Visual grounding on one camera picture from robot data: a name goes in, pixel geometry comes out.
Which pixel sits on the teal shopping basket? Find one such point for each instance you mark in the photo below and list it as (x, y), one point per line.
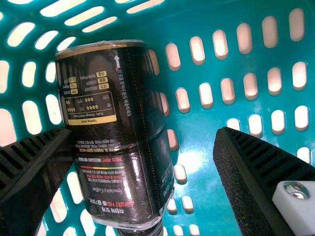
(209, 14)

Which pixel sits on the dark coffee bottle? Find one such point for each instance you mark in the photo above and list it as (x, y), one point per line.
(110, 147)

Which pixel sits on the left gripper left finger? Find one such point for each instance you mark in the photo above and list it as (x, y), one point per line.
(29, 172)

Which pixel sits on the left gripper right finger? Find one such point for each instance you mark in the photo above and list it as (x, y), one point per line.
(253, 177)

